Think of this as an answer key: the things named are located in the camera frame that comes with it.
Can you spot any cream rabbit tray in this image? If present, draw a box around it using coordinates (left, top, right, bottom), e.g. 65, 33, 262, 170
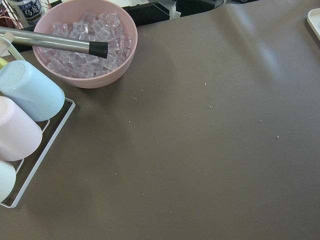
306, 8, 320, 40

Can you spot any pink bowl with ice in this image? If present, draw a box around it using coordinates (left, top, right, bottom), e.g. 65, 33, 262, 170
32, 0, 138, 89

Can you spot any blue cup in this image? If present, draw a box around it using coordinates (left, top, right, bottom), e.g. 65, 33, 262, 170
0, 60, 65, 122

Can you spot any pink cup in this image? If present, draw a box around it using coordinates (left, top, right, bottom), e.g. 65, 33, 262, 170
0, 96, 43, 162

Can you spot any metal rod black tip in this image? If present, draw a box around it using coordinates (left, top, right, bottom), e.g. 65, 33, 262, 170
0, 27, 109, 59

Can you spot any white cup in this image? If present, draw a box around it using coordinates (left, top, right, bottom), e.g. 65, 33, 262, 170
0, 160, 16, 202

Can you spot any yellow cup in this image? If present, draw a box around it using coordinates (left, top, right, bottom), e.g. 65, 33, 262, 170
0, 57, 9, 69

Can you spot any tea bottle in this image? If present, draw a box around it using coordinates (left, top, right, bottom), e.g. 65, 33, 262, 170
8, 0, 45, 28

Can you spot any white cup rack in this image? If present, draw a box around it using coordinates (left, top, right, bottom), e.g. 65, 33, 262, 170
0, 37, 76, 208

